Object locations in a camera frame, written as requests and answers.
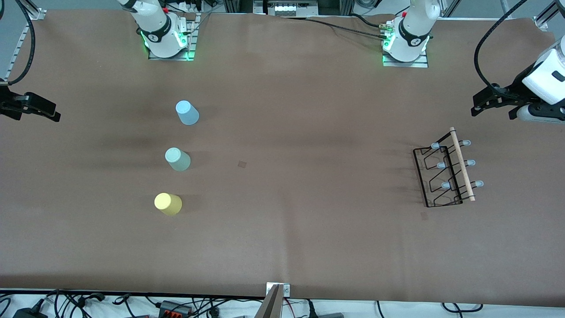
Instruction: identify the black table cable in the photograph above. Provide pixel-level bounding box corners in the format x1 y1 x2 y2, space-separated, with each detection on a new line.
305 17 389 40
351 13 385 29

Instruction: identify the black wire cup holder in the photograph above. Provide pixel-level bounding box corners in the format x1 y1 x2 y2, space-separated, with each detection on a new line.
413 127 485 208

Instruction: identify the light blue plastic cup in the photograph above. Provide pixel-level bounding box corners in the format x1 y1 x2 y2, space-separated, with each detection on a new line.
175 100 200 126

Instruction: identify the pale green plastic cup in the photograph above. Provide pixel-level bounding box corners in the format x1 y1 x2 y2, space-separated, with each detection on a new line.
165 148 192 172

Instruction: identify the perforated silver rail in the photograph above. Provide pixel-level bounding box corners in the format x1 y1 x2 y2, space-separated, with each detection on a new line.
0 20 35 89

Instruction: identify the silver aluminium profile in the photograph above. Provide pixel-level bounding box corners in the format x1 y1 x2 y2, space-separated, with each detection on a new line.
533 0 565 30
18 0 46 21

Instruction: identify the white multi-socket with plugs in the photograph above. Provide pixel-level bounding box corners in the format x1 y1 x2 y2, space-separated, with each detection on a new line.
167 0 221 13

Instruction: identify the grey camera mast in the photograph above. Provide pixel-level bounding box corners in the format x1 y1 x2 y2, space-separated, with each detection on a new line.
255 284 285 318

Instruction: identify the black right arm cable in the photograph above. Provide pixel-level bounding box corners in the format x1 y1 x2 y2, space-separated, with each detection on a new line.
0 0 37 87

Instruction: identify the black looped cable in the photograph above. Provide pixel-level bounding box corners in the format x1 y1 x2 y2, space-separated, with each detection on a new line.
441 302 484 312

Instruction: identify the black power adapter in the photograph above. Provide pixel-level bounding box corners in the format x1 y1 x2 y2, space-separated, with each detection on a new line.
12 307 47 318

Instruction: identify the white power strip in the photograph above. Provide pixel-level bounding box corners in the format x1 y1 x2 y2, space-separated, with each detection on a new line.
264 0 319 17

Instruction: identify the black orange connector block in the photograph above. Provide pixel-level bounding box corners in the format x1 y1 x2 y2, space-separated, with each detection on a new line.
159 300 193 317

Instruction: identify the yellow plastic cup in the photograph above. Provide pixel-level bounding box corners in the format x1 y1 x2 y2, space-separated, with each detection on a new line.
154 193 183 216

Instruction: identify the braided black left arm cable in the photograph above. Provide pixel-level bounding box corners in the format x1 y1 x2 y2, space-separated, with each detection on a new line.
474 0 530 89

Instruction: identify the paper table cover sheet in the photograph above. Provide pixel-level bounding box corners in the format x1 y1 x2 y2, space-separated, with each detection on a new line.
0 9 565 307

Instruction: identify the aluminium arm base plate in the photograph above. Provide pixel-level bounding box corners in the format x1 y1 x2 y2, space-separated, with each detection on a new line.
382 20 429 68
148 13 198 61

